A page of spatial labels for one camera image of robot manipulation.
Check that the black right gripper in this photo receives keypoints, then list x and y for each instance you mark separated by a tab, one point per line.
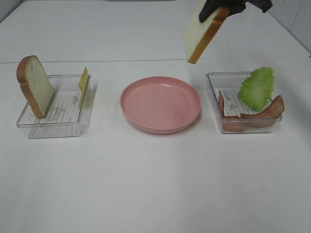
236	6

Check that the bread slice from box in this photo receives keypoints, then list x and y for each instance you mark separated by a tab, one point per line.
197	35

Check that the green lettuce leaf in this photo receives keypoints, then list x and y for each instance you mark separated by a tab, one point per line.
257	89

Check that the long bacon strip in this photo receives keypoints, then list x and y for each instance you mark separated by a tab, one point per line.
265	118

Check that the yellow cheese slice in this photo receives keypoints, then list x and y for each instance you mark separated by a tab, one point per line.
83	84

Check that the clear plastic box right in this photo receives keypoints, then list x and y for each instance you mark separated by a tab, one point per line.
229	83

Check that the clear plastic box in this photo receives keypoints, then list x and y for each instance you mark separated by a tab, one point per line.
229	83
66	115

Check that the pink round plate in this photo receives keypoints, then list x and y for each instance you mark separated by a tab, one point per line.
160	104

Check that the clear plastic box left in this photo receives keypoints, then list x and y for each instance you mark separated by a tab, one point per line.
66	115

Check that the bread slice in left box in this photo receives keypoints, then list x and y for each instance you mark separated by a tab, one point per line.
35	85

